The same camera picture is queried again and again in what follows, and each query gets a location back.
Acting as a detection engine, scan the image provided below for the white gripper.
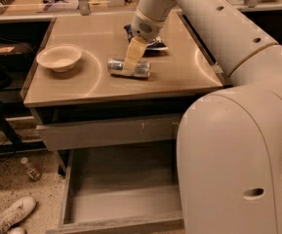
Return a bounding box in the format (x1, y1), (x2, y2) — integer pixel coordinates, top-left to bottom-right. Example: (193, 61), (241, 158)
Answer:
(124, 7), (165, 72)

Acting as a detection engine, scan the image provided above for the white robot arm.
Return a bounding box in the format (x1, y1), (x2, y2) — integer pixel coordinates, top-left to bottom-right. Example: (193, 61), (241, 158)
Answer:
(132, 0), (282, 234)

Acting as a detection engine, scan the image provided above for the grey drawer cabinet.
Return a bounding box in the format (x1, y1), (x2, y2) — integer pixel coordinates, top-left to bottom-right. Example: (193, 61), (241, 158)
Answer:
(21, 11), (222, 166)

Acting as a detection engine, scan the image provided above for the closed grey top drawer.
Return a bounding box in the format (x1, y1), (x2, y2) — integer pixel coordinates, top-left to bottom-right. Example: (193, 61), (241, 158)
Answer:
(36, 114), (181, 151)

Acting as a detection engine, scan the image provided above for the open grey middle drawer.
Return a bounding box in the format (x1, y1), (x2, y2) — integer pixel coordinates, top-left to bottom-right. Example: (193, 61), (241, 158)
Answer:
(46, 140), (183, 234)

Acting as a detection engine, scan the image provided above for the blue Kettle chips bag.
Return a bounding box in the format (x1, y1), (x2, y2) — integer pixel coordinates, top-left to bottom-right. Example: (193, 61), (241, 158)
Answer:
(124, 24), (168, 51)

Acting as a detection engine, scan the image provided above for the white bowl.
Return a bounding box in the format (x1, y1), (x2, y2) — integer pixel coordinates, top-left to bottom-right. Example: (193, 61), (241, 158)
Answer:
(36, 44), (82, 72)

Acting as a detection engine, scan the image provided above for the plastic bottle on floor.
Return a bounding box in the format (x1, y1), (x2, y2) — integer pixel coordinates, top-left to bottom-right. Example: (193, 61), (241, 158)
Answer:
(20, 157), (42, 181)

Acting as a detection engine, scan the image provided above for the white sneaker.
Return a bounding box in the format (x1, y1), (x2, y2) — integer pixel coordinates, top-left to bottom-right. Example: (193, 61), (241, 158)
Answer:
(0, 196), (37, 234)
(6, 227), (26, 234)

